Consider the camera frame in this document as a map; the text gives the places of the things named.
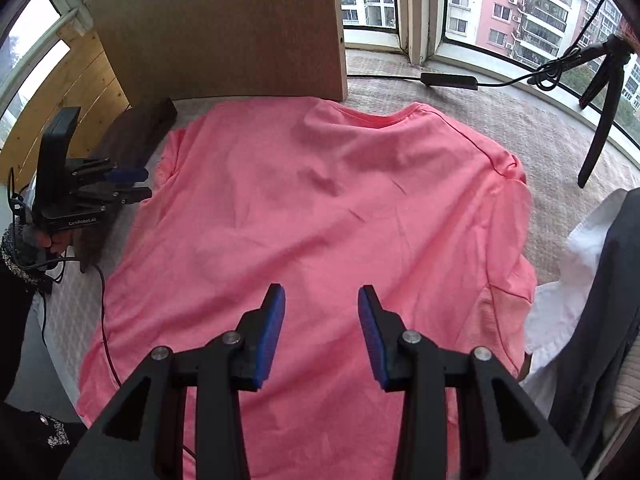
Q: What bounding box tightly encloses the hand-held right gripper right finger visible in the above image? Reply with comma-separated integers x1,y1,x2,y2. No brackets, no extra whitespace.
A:
357,285,585,480

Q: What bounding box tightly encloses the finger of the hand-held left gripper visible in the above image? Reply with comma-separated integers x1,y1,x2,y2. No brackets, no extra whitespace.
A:
75,185,153,209
70,157,149,184

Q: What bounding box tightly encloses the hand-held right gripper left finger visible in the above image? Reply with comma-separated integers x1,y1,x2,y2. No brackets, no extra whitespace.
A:
59,284,287,480

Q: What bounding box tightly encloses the pink t-shirt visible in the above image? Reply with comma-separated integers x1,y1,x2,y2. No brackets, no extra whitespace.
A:
75,97,538,480

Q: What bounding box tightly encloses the person's left forearm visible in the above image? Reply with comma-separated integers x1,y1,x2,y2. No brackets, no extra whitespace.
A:
0,222,51,401

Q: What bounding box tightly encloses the pile of mixed clothes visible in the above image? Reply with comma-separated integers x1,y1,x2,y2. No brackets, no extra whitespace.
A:
547,190,640,476

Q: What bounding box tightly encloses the person's left hand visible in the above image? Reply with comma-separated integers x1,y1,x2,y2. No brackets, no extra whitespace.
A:
22,225,76,257

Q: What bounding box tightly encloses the dark brown garment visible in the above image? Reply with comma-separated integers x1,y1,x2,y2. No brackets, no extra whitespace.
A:
75,97,178,273

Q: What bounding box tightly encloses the pine plank panel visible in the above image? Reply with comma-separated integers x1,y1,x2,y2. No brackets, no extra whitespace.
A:
0,27,131,191

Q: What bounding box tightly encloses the light brown wooden board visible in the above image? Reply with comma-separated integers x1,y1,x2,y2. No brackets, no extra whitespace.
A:
82,0,348,111

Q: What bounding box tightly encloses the white shirt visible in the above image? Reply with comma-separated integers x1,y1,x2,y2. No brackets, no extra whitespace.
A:
520,187,628,421

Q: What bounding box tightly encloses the white mattress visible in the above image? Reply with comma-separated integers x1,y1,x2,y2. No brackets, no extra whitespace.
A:
7,285,98,426

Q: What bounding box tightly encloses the beige garment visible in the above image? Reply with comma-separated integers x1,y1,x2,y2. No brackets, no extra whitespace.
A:
602,360,640,441

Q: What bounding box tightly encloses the person's black sweater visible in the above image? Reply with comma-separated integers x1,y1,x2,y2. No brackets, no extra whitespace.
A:
0,400,88,480

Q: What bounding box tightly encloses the black power adapter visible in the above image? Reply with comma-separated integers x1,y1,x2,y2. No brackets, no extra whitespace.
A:
420,72,478,92

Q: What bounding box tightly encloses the pink white checked blanket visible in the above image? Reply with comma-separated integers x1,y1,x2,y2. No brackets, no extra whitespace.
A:
42,50,640,426

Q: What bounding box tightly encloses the black tripod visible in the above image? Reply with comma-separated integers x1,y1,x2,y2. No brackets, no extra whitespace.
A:
530,35,633,190

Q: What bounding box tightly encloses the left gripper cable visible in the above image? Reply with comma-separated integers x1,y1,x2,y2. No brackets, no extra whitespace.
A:
7,167,198,463

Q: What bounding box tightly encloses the black adapter cable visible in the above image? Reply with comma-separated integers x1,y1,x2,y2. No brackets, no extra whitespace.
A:
347,0,608,92

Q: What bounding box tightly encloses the ring light on tripod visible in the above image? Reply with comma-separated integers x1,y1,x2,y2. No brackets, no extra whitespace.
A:
445,0,621,68

